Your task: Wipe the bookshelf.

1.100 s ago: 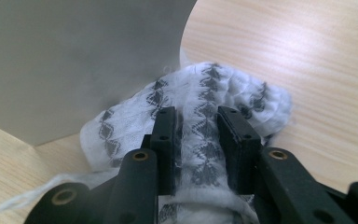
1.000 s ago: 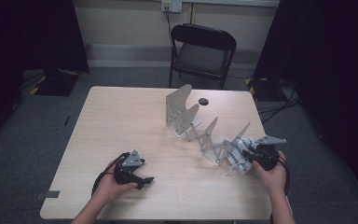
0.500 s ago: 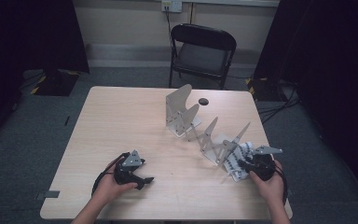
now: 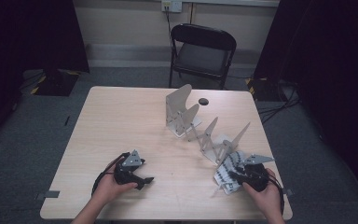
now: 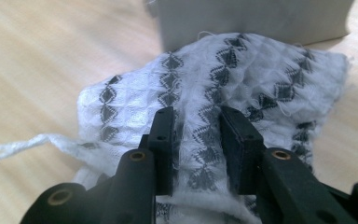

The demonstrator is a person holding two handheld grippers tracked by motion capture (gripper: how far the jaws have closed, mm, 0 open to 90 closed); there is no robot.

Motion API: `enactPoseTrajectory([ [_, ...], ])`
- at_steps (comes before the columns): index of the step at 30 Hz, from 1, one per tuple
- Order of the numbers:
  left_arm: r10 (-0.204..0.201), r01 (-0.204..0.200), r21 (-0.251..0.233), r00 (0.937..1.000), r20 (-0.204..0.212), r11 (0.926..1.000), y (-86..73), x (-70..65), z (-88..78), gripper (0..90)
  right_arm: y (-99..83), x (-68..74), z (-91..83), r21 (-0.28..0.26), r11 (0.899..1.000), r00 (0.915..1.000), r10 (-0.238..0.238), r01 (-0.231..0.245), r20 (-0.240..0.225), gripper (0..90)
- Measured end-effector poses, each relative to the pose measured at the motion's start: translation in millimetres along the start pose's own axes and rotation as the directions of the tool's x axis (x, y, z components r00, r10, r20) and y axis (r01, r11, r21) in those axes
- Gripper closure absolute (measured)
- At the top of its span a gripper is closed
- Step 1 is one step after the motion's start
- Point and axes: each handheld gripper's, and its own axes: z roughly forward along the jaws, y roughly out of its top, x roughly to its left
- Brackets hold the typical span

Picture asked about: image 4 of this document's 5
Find white wall socket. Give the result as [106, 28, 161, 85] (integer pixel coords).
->
[161, 0, 183, 13]

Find grey metal expandable book rack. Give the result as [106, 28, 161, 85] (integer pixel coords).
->
[165, 83, 251, 167]

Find dark curtain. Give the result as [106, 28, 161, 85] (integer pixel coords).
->
[254, 0, 358, 200]
[0, 0, 90, 147]

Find left hand-held gripper black cable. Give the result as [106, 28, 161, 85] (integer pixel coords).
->
[90, 151, 131, 198]

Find black stand base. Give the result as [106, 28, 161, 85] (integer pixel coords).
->
[29, 68, 81, 97]
[245, 77, 282, 102]

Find black power cable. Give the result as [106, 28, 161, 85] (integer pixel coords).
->
[165, 6, 175, 48]

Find right hand-held gripper black cable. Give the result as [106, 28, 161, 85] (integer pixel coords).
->
[267, 173, 286, 217]

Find black floor cables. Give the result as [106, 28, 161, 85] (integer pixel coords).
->
[257, 79, 301, 124]

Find black folding chair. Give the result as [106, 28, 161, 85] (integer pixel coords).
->
[168, 23, 238, 91]

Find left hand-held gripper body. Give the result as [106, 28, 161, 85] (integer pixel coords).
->
[114, 149, 146, 187]

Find hand-held gripper black cable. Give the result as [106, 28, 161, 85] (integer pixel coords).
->
[267, 173, 286, 217]
[90, 151, 131, 198]

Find person's left hand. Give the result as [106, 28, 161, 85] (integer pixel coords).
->
[91, 157, 139, 209]

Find person's right hand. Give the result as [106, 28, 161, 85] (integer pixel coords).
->
[241, 167, 283, 217]

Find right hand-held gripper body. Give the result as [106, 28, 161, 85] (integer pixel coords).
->
[238, 154, 275, 192]

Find white cloth with dark diamonds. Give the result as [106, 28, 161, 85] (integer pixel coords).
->
[213, 150, 250, 196]

